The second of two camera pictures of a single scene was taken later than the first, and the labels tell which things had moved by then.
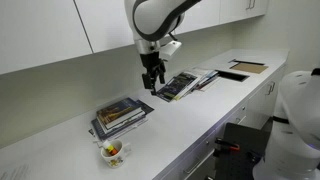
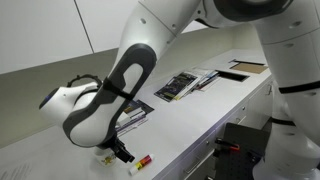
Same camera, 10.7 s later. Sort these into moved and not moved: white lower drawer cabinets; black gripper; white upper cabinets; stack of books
Moved: black gripper
Not moved: white lower drawer cabinets; white upper cabinets; stack of books
